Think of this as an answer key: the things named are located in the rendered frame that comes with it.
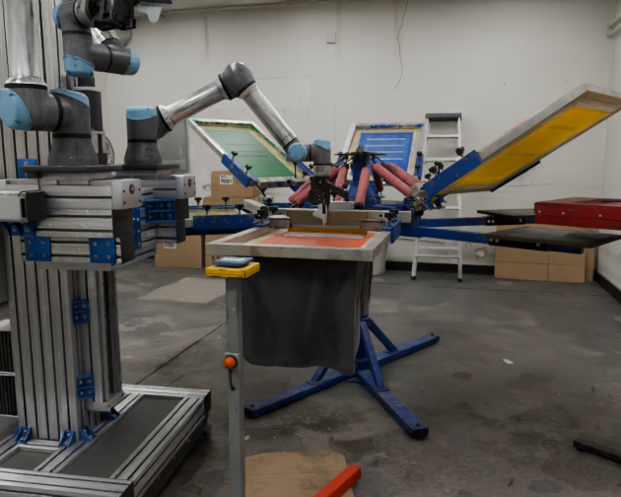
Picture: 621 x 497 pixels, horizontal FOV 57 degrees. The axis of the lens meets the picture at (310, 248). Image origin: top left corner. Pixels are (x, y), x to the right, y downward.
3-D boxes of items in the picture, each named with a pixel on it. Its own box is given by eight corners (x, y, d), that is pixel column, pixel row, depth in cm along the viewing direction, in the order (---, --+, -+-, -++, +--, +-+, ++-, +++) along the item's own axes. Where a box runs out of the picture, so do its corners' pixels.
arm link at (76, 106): (100, 134, 183) (97, 91, 181) (60, 132, 172) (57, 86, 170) (78, 135, 190) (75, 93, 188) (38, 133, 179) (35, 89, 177)
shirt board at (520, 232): (621, 252, 251) (623, 235, 250) (588, 264, 223) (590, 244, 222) (380, 227, 344) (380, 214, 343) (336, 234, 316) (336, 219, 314)
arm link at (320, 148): (310, 139, 246) (330, 139, 246) (311, 165, 248) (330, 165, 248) (310, 139, 238) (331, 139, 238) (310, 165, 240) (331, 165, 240)
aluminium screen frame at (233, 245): (373, 261, 183) (373, 249, 182) (205, 253, 198) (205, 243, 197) (398, 232, 258) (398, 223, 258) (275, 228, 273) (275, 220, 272)
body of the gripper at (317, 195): (312, 202, 251) (312, 176, 249) (331, 203, 249) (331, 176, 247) (309, 204, 244) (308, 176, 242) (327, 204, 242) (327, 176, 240)
